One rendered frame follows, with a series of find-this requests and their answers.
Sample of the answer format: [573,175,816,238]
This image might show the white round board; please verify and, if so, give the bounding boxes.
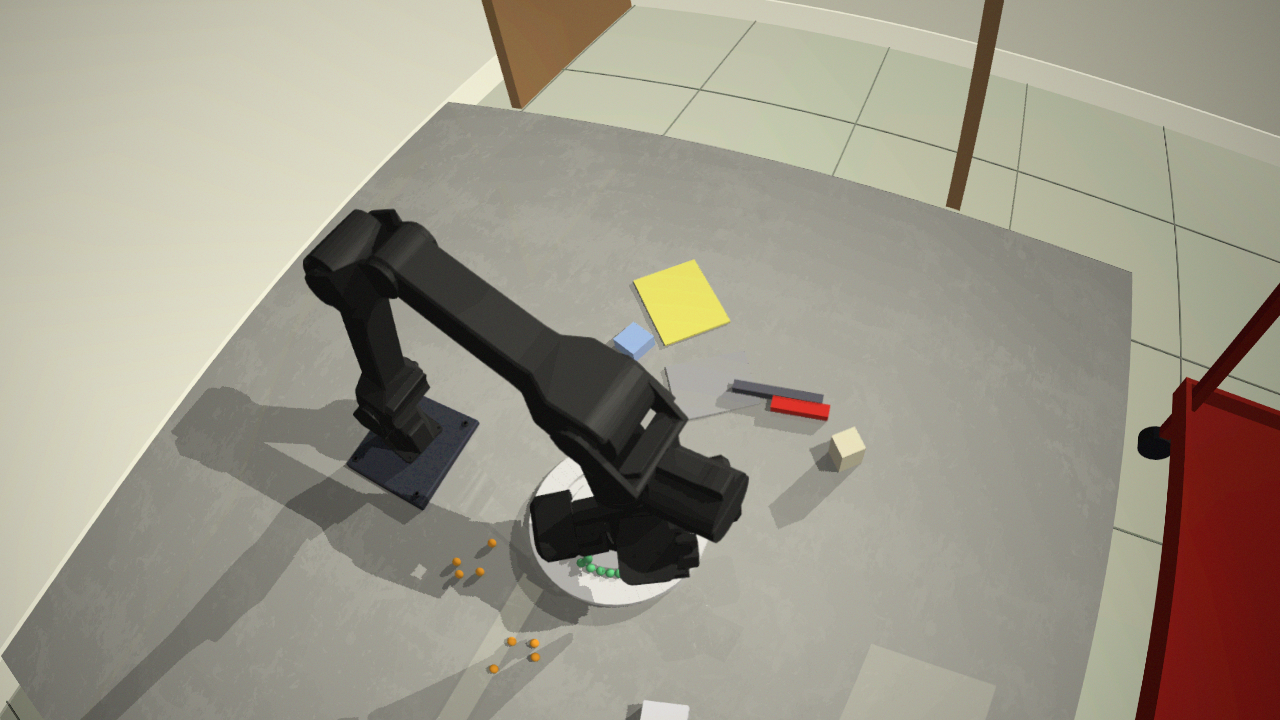
[529,457,686,609]

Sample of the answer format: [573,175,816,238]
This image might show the cream cube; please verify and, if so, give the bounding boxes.
[828,427,867,471]

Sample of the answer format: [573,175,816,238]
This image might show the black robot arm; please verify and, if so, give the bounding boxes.
[303,208,749,585]

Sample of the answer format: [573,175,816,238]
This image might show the yellow flat rectangular board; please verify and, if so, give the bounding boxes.
[634,259,730,346]

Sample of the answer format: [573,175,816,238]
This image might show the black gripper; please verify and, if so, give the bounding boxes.
[530,489,646,562]

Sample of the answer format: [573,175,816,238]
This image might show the light blue cube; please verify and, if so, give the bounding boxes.
[614,322,655,361]

